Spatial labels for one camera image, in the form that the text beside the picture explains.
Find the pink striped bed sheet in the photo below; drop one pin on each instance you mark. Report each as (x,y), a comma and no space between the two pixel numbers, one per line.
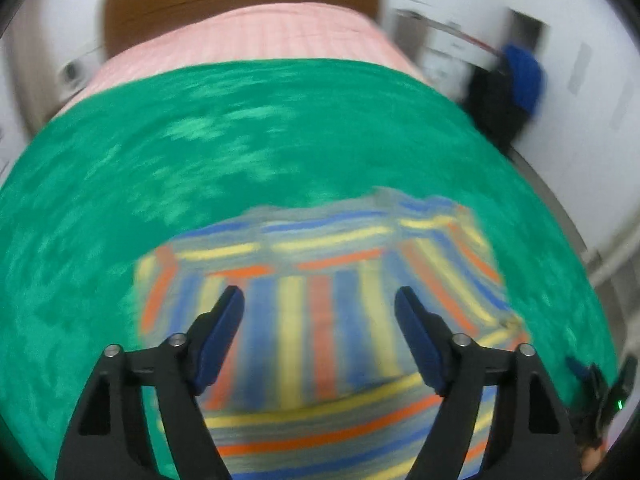
(265,32)

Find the white desk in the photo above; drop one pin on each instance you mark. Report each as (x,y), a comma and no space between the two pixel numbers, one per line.
(446,56)

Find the white security camera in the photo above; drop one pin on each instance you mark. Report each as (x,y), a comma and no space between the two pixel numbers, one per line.
(73,75)

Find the blue garment on chair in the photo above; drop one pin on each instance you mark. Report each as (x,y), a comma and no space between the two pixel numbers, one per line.
(527,77)

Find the striped knit t-shirt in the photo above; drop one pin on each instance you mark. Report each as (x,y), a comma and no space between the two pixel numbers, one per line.
(319,382)

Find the green velvet blanket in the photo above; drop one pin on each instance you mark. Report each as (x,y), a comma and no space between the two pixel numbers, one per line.
(130,167)

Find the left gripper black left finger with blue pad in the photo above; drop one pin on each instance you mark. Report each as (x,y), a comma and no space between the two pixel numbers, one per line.
(128,393)

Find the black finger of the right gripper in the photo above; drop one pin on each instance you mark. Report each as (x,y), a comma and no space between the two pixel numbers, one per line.
(601,400)

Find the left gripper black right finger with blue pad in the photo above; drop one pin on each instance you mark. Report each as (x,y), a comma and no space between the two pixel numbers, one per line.
(529,436)

